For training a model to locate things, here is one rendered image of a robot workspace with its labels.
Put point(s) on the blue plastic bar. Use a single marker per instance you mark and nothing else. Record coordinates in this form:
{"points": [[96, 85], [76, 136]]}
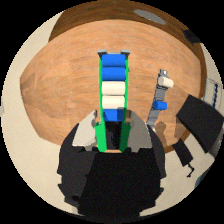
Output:
{"points": [[112, 114], [113, 60], [159, 105], [113, 74]]}

